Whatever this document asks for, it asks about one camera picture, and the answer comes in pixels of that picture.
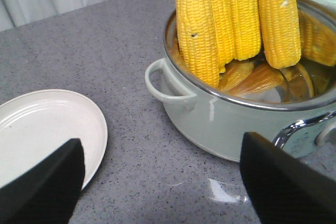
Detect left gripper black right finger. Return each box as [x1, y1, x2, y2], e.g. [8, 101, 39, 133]
[239, 132, 335, 223]

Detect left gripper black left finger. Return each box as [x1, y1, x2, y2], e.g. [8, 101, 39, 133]
[1, 138, 85, 223]

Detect yellow corn cob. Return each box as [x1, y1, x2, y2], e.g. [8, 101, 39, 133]
[211, 0, 235, 69]
[229, 0, 261, 61]
[176, 0, 219, 88]
[258, 0, 301, 69]

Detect white round plate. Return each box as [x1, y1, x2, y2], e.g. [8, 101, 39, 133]
[1, 89, 108, 188]

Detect green electric cooking pot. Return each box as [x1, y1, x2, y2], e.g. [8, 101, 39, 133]
[145, 13, 335, 162]

